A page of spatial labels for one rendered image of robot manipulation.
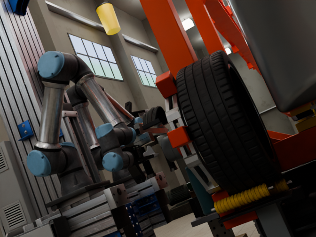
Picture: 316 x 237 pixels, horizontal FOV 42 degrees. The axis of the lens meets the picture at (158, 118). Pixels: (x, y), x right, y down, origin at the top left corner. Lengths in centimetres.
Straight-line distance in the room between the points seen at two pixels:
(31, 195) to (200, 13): 294
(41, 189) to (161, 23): 118
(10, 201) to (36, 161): 54
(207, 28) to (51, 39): 455
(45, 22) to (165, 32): 624
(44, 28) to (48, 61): 686
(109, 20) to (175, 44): 821
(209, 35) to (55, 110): 292
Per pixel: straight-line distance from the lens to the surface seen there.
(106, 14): 1075
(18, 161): 233
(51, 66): 177
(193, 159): 177
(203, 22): 455
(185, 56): 249
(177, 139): 169
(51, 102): 180
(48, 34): 856
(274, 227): 198
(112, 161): 162
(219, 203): 190
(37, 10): 882
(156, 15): 260
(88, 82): 186
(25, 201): 228
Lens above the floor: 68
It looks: 9 degrees up
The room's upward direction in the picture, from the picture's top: 23 degrees counter-clockwise
